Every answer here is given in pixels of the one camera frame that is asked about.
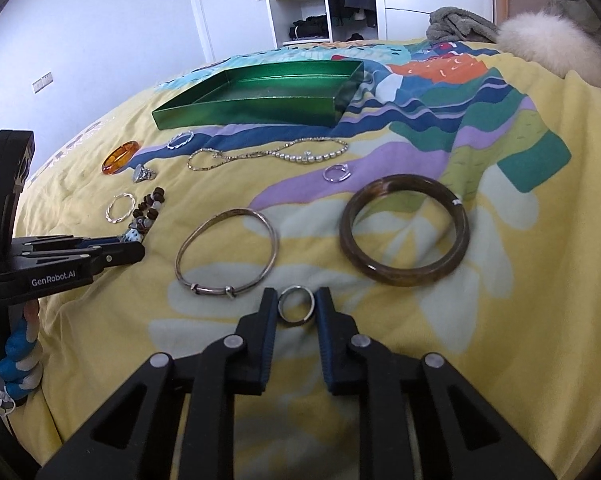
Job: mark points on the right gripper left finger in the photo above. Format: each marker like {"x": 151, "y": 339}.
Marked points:
{"x": 174, "y": 414}

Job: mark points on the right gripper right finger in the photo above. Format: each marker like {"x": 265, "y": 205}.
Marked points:
{"x": 419, "y": 418}

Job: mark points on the silver wrist watch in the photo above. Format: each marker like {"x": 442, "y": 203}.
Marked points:
{"x": 142, "y": 173}

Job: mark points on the green jewelry tray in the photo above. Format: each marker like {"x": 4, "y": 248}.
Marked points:
{"x": 311, "y": 92}

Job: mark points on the left hand blue glove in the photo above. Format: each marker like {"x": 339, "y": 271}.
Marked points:
{"x": 21, "y": 368}

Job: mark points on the amber orange bangle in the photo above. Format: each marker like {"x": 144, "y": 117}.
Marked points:
{"x": 119, "y": 157}

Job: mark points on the thin metal bangle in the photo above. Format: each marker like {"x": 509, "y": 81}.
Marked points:
{"x": 228, "y": 290}

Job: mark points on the dark brown bangle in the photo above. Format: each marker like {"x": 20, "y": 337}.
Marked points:
{"x": 422, "y": 275}

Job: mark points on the yellow dinosaur bedspread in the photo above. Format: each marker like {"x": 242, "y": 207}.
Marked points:
{"x": 520, "y": 317}

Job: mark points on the white door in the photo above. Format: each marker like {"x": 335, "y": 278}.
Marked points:
{"x": 234, "y": 27}

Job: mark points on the black folded clothes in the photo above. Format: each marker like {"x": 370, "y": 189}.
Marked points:
{"x": 310, "y": 27}

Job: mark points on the white fluffy pillow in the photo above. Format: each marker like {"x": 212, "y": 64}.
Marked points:
{"x": 556, "y": 43}

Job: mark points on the grey crumpled blanket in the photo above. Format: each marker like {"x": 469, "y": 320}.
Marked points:
{"x": 451, "y": 24}

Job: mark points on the wall light switch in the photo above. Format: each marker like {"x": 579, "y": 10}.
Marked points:
{"x": 42, "y": 82}

